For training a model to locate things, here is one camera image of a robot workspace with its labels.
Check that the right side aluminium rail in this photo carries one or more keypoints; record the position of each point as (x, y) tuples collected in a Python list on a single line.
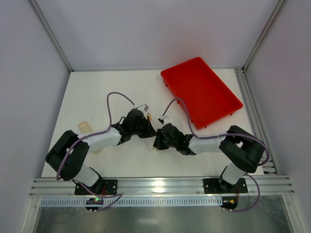
[(254, 118)]

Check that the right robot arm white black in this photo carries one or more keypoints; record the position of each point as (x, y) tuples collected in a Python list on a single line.
[(242, 149)]

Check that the white paper napkin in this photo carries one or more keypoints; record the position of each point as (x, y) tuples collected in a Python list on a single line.
[(150, 141)]

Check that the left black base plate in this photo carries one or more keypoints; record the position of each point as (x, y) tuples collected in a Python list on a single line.
[(108, 187)]

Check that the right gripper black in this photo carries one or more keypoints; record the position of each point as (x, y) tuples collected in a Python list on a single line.
[(160, 140)]

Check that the left aluminium frame post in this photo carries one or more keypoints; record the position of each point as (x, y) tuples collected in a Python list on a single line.
[(40, 15)]

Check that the aluminium frame post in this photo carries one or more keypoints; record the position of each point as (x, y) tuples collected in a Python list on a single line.
[(40, 15), (280, 4)]

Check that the slotted white cable duct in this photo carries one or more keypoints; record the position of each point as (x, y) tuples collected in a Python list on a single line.
[(132, 202)]

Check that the aluminium rail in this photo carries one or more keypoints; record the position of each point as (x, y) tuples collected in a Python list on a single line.
[(254, 118), (170, 186)]

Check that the red plastic tray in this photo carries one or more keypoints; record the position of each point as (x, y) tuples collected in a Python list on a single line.
[(206, 96)]

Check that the wooden utensil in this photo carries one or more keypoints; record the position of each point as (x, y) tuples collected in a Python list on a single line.
[(85, 130)]

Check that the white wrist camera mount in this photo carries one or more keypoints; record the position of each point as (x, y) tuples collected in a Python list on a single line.
[(164, 120)]

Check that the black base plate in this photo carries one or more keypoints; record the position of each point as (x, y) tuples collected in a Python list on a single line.
[(218, 186), (108, 187)]

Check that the aluminium front rail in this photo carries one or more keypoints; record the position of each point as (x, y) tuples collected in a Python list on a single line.
[(170, 186)]

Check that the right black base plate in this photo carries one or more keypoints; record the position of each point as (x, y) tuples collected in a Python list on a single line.
[(218, 186)]

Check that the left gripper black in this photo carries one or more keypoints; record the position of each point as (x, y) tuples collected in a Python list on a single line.
[(147, 129)]

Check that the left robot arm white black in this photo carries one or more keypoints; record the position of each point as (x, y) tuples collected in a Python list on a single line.
[(68, 154)]

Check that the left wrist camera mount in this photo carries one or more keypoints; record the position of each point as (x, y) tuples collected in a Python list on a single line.
[(143, 108)]

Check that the gold knife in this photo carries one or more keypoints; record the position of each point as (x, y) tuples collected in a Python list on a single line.
[(149, 116)]

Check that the right aluminium frame post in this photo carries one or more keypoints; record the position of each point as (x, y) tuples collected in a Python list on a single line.
[(280, 4)]

